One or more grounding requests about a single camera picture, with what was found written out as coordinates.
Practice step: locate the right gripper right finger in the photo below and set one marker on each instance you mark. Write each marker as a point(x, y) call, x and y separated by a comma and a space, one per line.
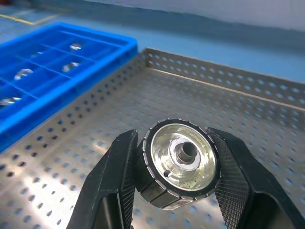
point(243, 186)

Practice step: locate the perforated metal tray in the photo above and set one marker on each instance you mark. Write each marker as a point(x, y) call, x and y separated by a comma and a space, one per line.
point(166, 100)

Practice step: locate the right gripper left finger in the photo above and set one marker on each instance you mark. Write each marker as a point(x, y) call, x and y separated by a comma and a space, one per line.
point(107, 190)

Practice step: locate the single yellow tape square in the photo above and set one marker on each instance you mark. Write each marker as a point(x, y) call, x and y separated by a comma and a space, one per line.
point(16, 19)

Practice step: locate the blue plastic compartment tray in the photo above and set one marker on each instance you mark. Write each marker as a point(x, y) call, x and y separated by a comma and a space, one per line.
point(59, 100)

